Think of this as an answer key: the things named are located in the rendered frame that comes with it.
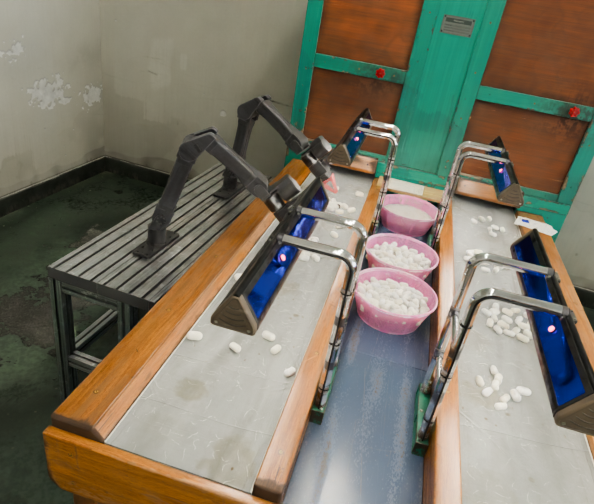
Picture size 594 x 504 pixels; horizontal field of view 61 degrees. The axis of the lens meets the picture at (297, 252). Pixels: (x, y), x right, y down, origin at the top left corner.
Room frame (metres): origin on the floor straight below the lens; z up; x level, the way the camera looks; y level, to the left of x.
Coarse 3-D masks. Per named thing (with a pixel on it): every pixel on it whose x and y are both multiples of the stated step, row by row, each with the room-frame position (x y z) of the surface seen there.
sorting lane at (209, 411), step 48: (336, 240) 1.66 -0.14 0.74; (288, 288) 1.29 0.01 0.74; (240, 336) 1.02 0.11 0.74; (288, 336) 1.06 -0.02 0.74; (192, 384) 0.83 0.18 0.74; (240, 384) 0.86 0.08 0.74; (288, 384) 0.88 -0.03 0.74; (144, 432) 0.68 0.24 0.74; (192, 432) 0.70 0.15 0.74; (240, 432) 0.72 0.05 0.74; (240, 480) 0.61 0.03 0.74
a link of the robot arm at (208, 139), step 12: (204, 132) 1.58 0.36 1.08; (216, 132) 1.57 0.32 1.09; (192, 144) 1.50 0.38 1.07; (204, 144) 1.50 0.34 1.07; (216, 144) 1.52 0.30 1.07; (180, 156) 1.49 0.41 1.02; (192, 156) 1.50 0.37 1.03; (216, 156) 1.52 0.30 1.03; (228, 156) 1.53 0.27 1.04; (240, 156) 1.57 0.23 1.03; (228, 168) 1.53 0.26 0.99; (240, 168) 1.53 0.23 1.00; (252, 168) 1.56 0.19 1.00; (240, 180) 1.53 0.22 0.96; (252, 180) 1.53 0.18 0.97; (264, 180) 1.56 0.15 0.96; (252, 192) 1.53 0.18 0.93
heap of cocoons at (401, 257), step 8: (376, 248) 1.66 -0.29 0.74; (384, 248) 1.66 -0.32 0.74; (392, 248) 1.67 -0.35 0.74; (400, 248) 1.69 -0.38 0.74; (376, 256) 1.61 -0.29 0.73; (384, 256) 1.62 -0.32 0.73; (392, 256) 1.61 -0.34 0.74; (400, 256) 1.62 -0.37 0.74; (408, 256) 1.63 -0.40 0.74; (416, 256) 1.64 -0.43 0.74; (392, 264) 1.55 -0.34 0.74; (400, 264) 1.56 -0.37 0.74; (408, 264) 1.60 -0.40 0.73; (416, 264) 1.58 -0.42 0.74; (424, 264) 1.60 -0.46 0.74
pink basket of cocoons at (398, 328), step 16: (368, 272) 1.43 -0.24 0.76; (384, 272) 1.46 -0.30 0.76; (400, 272) 1.46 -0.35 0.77; (416, 288) 1.42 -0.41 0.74; (368, 304) 1.23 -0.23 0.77; (432, 304) 1.32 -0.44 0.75; (368, 320) 1.26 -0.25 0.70; (384, 320) 1.22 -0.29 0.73; (400, 320) 1.21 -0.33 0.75; (416, 320) 1.23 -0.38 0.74
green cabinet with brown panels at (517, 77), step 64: (320, 0) 2.44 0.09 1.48; (384, 0) 2.41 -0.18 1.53; (448, 0) 2.36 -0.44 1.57; (512, 0) 2.32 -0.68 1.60; (576, 0) 2.28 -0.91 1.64; (320, 64) 2.44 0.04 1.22; (384, 64) 2.40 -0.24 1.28; (448, 64) 2.35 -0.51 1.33; (512, 64) 2.31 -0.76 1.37; (576, 64) 2.26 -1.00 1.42; (320, 128) 2.44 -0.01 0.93; (448, 128) 2.33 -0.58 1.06; (512, 128) 2.29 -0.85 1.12; (576, 128) 2.25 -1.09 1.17; (576, 192) 2.21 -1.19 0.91
